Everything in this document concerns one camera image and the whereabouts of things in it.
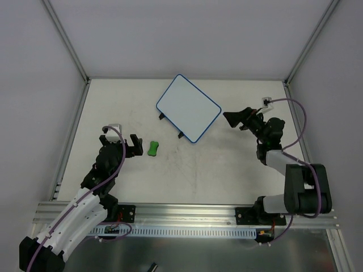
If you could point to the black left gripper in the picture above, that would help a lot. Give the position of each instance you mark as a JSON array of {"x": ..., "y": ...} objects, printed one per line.
[{"x": 120, "y": 147}]

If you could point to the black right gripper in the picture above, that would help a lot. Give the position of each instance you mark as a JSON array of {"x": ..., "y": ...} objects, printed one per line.
[{"x": 247, "y": 119}]

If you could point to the green bone shaped eraser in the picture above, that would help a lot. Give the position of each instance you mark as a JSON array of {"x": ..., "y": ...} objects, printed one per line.
[{"x": 153, "y": 148}]

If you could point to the blue framed whiteboard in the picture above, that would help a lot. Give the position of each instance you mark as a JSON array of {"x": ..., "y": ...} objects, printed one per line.
[{"x": 188, "y": 108}]

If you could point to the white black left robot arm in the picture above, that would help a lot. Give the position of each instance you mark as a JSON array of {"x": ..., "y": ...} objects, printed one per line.
[{"x": 91, "y": 206}]

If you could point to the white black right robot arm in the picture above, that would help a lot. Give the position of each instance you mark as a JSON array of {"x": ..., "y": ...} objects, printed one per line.
[{"x": 306, "y": 188}]

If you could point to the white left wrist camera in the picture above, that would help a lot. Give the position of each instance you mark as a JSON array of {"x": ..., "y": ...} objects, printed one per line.
[{"x": 112, "y": 132}]

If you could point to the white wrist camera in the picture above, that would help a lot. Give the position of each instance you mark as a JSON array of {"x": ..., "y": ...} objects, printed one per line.
[
  {"x": 267, "y": 105},
  {"x": 112, "y": 132}
]

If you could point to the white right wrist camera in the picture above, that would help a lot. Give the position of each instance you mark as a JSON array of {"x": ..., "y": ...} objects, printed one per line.
[{"x": 267, "y": 105}]

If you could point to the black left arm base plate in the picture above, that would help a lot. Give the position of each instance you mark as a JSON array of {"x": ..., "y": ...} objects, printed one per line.
[{"x": 121, "y": 213}]

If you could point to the white slotted cable duct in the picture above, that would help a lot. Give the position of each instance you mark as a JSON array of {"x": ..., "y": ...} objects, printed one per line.
[{"x": 174, "y": 232}]

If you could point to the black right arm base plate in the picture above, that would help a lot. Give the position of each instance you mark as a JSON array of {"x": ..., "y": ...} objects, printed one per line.
[{"x": 249, "y": 216}]

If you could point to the aluminium front rail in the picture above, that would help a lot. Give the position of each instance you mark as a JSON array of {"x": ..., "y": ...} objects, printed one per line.
[{"x": 189, "y": 215}]

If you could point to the aluminium left frame post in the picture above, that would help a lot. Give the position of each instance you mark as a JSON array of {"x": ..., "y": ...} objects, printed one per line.
[{"x": 65, "y": 39}]

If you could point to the aluminium frame post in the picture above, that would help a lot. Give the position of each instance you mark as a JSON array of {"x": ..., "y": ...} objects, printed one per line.
[
  {"x": 65, "y": 39},
  {"x": 322, "y": 22}
]

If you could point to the aluminium right frame post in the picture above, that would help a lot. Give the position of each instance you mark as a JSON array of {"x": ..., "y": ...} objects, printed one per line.
[{"x": 322, "y": 22}]

